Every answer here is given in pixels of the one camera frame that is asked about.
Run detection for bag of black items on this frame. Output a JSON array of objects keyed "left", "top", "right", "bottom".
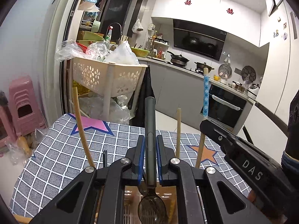
[{"left": 0, "top": 91, "right": 8, "bottom": 108}]

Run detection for single pink plastic stool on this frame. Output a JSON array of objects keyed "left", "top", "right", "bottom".
[{"left": 0, "top": 105, "right": 17, "bottom": 154}]

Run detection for black built-in oven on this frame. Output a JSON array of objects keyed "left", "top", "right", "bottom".
[{"left": 200, "top": 84, "right": 248, "bottom": 126}]

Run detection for crumpled clear plastic bags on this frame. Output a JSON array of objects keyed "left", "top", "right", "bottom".
[{"left": 55, "top": 40, "right": 110, "bottom": 62}]

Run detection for hanging white plastic bag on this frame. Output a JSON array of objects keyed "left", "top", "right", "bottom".
[{"left": 131, "top": 18, "right": 143, "bottom": 34}]

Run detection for black range hood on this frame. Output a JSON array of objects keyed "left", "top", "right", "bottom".
[{"left": 173, "top": 19, "right": 227, "bottom": 61}]

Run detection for beige plastic utensil holder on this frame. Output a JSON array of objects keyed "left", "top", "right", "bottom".
[{"left": 13, "top": 184, "right": 201, "bottom": 224}]

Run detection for black wok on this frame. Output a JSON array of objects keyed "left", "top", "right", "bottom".
[{"left": 167, "top": 51, "right": 190, "bottom": 65}]

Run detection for black hanging bag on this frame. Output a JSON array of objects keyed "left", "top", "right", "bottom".
[{"left": 128, "top": 65, "right": 157, "bottom": 127}]

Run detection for clear plastic bag under rack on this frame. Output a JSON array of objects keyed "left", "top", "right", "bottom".
[{"left": 78, "top": 93, "right": 131, "bottom": 125}]

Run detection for curved kitchen faucet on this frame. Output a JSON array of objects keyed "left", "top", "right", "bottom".
[{"left": 108, "top": 23, "right": 123, "bottom": 40}]

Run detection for stack of pink plastic stools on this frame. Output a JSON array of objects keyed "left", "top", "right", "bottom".
[{"left": 9, "top": 75, "right": 47, "bottom": 136}]

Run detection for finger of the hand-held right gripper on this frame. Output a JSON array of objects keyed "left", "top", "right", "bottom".
[{"left": 199, "top": 120, "right": 237, "bottom": 153}]

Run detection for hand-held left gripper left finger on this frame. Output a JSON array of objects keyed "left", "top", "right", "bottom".
[{"left": 30, "top": 135, "right": 146, "bottom": 224}]

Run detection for green plastic basin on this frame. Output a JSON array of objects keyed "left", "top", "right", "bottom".
[{"left": 82, "top": 31, "right": 105, "bottom": 41}]

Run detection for grey checked star tablecloth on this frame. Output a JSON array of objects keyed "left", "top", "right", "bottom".
[{"left": 9, "top": 113, "right": 255, "bottom": 218}]

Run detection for beige flower-hole basket rack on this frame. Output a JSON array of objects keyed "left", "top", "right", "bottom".
[{"left": 67, "top": 56, "right": 149, "bottom": 122}]

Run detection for spray bottle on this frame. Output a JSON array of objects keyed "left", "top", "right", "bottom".
[{"left": 105, "top": 26, "right": 114, "bottom": 43}]

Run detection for clear plastic bag on floor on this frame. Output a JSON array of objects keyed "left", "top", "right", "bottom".
[{"left": 5, "top": 128, "right": 50, "bottom": 166}]

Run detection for dark lidded pan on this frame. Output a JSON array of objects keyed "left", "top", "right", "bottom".
[{"left": 194, "top": 62, "right": 215, "bottom": 73}]

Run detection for yellow oil bottle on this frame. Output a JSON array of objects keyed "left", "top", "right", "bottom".
[{"left": 71, "top": 80, "right": 88, "bottom": 94}]

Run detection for spice rack with bottles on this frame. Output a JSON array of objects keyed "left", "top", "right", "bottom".
[{"left": 149, "top": 30, "right": 172, "bottom": 60}]

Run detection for round metal steamer rack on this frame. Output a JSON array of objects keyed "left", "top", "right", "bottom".
[{"left": 218, "top": 63, "right": 233, "bottom": 79}]

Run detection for green colander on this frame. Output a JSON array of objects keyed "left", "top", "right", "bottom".
[{"left": 131, "top": 47, "right": 150, "bottom": 57}]

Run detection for blue patterned wooden chopstick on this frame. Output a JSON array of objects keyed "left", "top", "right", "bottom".
[{"left": 195, "top": 68, "right": 210, "bottom": 169}]

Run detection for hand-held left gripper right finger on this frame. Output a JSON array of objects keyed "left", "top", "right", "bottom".
[{"left": 156, "top": 135, "right": 272, "bottom": 224}]

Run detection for round dark egg pan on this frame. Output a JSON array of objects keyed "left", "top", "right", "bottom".
[{"left": 241, "top": 65, "right": 257, "bottom": 82}]

